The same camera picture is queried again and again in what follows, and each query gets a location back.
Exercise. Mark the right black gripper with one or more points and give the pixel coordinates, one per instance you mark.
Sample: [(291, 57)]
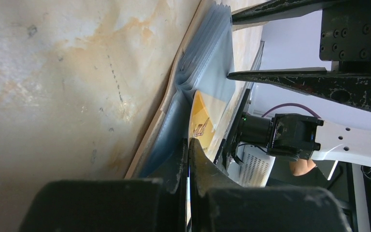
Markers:
[(345, 38)]

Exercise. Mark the beige card sleeve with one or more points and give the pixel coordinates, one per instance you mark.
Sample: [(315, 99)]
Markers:
[(212, 47)]

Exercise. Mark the white perforated basket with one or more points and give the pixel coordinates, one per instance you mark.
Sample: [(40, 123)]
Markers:
[(256, 167)]

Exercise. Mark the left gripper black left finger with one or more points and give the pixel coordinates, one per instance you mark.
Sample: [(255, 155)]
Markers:
[(153, 204)]

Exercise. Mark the aluminium front frame rail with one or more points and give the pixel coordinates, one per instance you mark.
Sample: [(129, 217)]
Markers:
[(252, 70)]

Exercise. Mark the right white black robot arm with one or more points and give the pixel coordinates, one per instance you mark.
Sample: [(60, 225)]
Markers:
[(294, 136)]

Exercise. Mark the seated person in jeans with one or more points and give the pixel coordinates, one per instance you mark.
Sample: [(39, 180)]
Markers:
[(327, 174)]

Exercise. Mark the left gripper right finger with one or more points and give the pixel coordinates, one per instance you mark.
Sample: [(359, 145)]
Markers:
[(218, 204)]

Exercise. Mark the yellow credit card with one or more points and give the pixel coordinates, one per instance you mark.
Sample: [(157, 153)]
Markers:
[(204, 125)]

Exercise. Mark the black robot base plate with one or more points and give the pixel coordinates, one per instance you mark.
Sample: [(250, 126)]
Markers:
[(225, 148)]

